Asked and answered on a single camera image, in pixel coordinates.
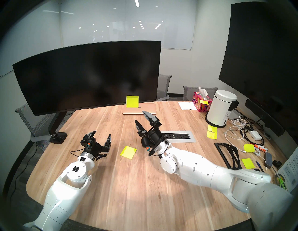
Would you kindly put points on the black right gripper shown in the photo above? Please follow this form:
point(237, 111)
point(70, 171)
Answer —
point(153, 137)

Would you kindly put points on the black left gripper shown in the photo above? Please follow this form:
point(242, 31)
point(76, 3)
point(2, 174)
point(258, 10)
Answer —
point(95, 147)

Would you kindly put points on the peeled yellow sticky note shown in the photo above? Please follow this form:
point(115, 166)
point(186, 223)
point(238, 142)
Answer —
point(132, 101)

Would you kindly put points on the yellow sticky note pad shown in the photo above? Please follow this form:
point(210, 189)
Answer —
point(248, 163)
point(128, 152)

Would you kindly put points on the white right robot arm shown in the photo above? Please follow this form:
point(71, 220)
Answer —
point(209, 170)

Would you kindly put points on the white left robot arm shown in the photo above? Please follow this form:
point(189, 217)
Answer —
point(67, 191)

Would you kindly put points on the black curved monitor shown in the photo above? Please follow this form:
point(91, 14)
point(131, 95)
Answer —
point(88, 74)

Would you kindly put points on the curled yellow sticky note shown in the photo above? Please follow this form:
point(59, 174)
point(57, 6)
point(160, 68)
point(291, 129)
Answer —
point(249, 148)

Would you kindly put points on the gold closed laptop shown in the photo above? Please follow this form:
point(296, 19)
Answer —
point(130, 110)

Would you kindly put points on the grey mesh office chair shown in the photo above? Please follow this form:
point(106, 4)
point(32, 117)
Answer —
point(164, 86)
point(191, 93)
point(28, 121)

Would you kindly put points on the grey table power outlet panel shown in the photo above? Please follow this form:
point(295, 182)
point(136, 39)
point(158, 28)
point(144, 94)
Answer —
point(184, 139)

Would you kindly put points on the white paper napkin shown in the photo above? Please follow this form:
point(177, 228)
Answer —
point(187, 106)

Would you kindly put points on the colourful tissue box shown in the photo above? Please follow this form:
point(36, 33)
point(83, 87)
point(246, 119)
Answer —
point(201, 106)

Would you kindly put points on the white pedal trash can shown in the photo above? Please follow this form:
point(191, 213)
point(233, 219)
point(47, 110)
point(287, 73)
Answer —
point(220, 107)

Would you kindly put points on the black laptop stand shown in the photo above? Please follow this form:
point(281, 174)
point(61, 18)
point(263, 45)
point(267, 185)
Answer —
point(221, 145)

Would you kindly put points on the white rectangular box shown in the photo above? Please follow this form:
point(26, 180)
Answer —
point(234, 114)

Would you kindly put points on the white power adapter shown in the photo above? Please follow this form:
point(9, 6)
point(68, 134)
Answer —
point(255, 135)

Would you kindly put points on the white orange marker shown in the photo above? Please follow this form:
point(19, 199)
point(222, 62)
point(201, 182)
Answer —
point(260, 147)

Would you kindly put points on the black video sound bar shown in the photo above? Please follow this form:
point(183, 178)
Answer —
point(263, 116)

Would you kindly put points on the blue pen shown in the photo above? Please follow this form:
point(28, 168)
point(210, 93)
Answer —
point(259, 165)

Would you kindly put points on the grey whiteboard eraser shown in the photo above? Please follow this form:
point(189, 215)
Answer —
point(268, 160)

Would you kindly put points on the small black clip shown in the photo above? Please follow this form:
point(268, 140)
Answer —
point(277, 163)

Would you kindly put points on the clear tape roll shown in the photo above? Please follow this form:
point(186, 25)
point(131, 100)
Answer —
point(275, 179)

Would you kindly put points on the green scissors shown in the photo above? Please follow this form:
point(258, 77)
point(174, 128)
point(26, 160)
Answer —
point(282, 182)

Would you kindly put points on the white printed paper sheet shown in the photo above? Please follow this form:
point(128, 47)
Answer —
point(291, 172)

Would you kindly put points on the glass wall whiteboard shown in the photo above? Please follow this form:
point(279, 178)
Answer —
point(163, 28)

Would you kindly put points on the black wall television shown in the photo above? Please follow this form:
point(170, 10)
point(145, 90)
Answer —
point(260, 58)

